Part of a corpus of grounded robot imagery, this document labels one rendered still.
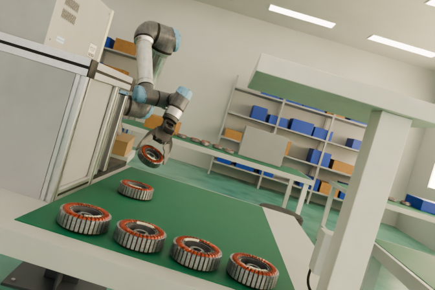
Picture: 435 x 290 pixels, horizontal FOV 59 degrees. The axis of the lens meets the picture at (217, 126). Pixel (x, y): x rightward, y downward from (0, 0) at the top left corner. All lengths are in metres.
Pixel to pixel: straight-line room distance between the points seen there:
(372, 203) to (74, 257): 0.57
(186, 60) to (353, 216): 7.57
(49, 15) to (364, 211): 0.86
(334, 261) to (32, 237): 0.58
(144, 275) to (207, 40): 7.62
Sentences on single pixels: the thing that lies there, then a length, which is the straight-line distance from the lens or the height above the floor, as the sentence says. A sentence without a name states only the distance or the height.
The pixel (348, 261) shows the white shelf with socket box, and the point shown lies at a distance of 0.81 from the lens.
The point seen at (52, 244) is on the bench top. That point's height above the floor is 0.75.
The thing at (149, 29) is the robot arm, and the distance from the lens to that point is 1.98.
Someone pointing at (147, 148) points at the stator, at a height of 0.86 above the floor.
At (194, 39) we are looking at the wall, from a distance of 8.29.
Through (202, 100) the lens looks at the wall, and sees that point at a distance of 8.10.
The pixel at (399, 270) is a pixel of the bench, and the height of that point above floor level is 0.73.
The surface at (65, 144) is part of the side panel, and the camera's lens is 1.01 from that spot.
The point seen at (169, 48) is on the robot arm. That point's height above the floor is 1.34.
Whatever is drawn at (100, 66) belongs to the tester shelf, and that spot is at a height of 1.11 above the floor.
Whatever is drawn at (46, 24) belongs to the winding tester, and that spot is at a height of 1.17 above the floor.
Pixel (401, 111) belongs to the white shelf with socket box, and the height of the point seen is 1.17.
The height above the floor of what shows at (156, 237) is 0.78.
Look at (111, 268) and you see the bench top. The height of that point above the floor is 0.73.
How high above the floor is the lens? 1.06
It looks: 1 degrees down
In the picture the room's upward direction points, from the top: 17 degrees clockwise
